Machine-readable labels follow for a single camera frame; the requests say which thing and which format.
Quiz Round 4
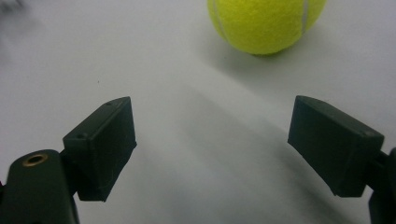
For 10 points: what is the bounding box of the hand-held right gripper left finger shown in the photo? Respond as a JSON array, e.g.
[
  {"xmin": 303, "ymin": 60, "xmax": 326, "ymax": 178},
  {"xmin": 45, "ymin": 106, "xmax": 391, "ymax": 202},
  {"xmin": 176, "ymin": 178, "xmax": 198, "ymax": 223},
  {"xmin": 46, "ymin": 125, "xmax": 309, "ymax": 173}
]
[{"xmin": 0, "ymin": 95, "xmax": 138, "ymax": 224}]

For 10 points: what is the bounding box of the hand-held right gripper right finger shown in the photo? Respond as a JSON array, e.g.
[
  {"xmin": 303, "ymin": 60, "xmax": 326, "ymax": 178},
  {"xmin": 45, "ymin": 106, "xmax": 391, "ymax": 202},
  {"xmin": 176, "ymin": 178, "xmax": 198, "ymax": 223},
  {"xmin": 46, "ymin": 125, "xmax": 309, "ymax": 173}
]
[{"xmin": 287, "ymin": 94, "xmax": 396, "ymax": 224}]

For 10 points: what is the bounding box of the yellow-green tennis ball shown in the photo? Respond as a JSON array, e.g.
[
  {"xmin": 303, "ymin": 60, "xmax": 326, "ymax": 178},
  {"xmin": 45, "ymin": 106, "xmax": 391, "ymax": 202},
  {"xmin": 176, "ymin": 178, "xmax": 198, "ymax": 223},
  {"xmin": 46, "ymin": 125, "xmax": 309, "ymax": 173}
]
[{"xmin": 206, "ymin": 0, "xmax": 327, "ymax": 56}]

